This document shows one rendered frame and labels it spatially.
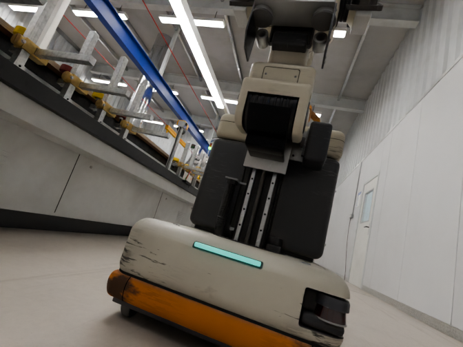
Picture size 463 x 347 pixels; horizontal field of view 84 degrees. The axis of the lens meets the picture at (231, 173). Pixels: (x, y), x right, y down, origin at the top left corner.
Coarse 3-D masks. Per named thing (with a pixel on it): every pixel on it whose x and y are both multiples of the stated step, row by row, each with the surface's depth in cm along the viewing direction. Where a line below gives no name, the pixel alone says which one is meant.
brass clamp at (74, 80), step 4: (64, 72) 128; (68, 72) 127; (64, 76) 127; (68, 76) 127; (72, 76) 128; (76, 76) 131; (64, 80) 127; (68, 80) 128; (72, 80) 129; (76, 80) 131; (80, 80) 133; (72, 84) 130; (76, 84) 132; (76, 88) 133; (80, 88) 134; (80, 92) 138; (84, 92) 137
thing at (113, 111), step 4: (92, 104) 160; (92, 108) 159; (96, 108) 159; (112, 108) 157; (112, 112) 156; (116, 112) 155; (120, 112) 155; (124, 112) 154; (128, 112) 154; (132, 112) 153; (136, 112) 152; (128, 116) 155; (132, 116) 153; (136, 116) 152; (140, 116) 151; (144, 116) 151; (148, 116) 150; (152, 116) 152; (148, 120) 153
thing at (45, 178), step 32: (0, 32) 115; (32, 64) 130; (0, 128) 123; (0, 160) 126; (32, 160) 141; (64, 160) 160; (160, 160) 270; (0, 192) 129; (32, 192) 145; (64, 192) 165; (96, 192) 193; (128, 192) 230; (160, 192) 284; (0, 224) 135; (32, 224) 152; (64, 224) 174; (96, 224) 204; (128, 224) 240; (192, 224) 406
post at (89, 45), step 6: (90, 36) 135; (96, 36) 138; (84, 42) 135; (90, 42) 135; (84, 48) 134; (90, 48) 136; (90, 54) 136; (78, 66) 131; (84, 66) 134; (72, 72) 131; (78, 72) 132; (66, 84) 129; (66, 90) 128; (72, 90) 131
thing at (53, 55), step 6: (12, 48) 112; (36, 54) 109; (42, 54) 108; (48, 54) 107; (54, 54) 107; (60, 54) 106; (66, 54) 105; (72, 54) 105; (78, 54) 104; (84, 54) 104; (54, 60) 109; (60, 60) 108; (66, 60) 106; (72, 60) 105; (78, 60) 104; (84, 60) 103; (90, 60) 103
